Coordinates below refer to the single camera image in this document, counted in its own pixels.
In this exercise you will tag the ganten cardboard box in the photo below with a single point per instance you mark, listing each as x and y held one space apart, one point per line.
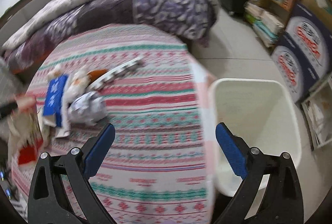
297 72
312 37

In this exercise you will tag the orange peel piece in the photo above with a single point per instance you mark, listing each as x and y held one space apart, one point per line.
95 74

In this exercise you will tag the tissue ball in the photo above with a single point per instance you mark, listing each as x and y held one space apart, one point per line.
55 72

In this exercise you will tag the patterned tablecloth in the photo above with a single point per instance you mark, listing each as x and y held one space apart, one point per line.
156 168

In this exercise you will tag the blue carton box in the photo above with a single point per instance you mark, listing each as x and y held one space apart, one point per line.
53 103

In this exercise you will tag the white trash bin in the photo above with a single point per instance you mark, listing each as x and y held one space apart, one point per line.
261 112

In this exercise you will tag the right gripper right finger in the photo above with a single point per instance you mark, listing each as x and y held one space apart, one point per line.
282 201

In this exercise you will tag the upper Ganten cardboard box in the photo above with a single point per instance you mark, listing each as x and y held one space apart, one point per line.
312 37

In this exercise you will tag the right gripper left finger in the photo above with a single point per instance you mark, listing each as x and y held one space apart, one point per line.
48 201

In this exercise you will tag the lower Ganten cardboard box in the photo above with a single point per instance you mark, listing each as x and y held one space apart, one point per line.
297 72

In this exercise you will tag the torn red white packaging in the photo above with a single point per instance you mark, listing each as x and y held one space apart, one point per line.
25 139

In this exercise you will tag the tissue wad with peel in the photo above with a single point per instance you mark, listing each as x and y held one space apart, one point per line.
76 85

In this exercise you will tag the bed with purple bedding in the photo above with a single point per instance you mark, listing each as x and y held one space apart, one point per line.
189 19

